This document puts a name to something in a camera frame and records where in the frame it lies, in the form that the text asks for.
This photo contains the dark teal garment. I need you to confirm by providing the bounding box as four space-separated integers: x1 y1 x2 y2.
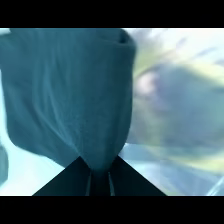
0 28 137 197

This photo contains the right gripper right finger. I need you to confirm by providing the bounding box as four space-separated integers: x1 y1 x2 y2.
107 155 167 197

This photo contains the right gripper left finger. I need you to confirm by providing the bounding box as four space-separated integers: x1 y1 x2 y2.
32 155 93 197

